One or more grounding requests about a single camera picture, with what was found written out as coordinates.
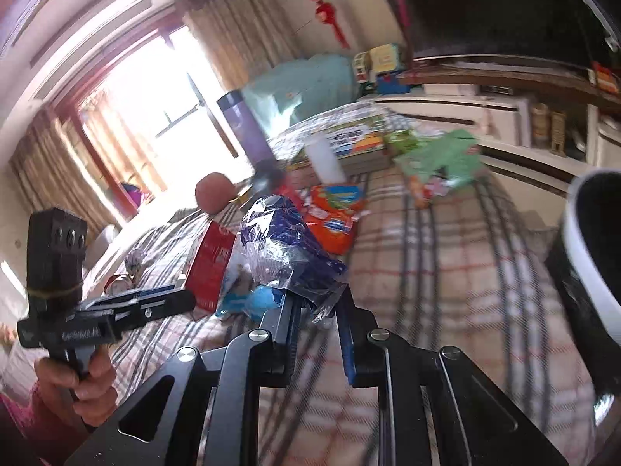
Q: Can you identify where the green snack wrapper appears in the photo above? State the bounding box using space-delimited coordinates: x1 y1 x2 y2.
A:
384 129 429 157

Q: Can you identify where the black white trash bin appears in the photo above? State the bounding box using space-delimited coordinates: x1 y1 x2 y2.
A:
545 169 620 399

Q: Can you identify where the large black television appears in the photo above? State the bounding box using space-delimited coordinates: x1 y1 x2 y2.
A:
387 0 620 68

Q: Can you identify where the white foam block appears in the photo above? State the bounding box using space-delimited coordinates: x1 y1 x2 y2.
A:
304 132 347 184

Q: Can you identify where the teal floral covered furniture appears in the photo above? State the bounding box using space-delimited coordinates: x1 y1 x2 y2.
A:
241 54 359 138

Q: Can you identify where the red peach fruit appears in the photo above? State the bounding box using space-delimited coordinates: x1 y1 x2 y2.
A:
195 172 236 215

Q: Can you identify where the red snack bag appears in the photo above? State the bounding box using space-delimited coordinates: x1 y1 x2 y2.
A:
184 221 235 313

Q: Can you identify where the white tv cabinet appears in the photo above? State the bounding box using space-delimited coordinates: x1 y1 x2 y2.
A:
369 90 597 196

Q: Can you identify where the person's left hand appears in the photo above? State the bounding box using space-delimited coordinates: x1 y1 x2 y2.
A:
35 346 117 427

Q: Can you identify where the plaid checkered blanket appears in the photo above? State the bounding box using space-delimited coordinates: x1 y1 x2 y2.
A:
82 101 598 466

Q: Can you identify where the yellow toy telephone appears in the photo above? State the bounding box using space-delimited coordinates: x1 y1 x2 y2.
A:
368 43 405 76

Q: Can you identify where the orange Ovaltine snack bag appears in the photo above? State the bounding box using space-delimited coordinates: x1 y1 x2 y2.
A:
303 183 365 256

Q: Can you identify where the blue foil snack wrapper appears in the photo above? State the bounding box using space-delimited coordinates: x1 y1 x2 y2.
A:
239 196 347 324

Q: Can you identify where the crushed red soda can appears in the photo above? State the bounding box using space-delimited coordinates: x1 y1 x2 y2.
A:
104 273 135 297

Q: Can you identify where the beige window curtain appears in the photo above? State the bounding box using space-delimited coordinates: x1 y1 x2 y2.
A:
175 0 303 92

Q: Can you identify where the children's picture book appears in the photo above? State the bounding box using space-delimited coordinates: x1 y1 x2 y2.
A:
285 115 392 174

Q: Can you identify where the teal plastic wrapper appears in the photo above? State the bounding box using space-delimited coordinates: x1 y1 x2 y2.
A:
216 285 284 322

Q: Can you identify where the green drink carton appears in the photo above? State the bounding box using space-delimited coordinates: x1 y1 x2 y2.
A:
395 129 486 209

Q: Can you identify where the purple thermos bottle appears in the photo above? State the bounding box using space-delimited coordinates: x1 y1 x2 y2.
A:
217 89 274 165

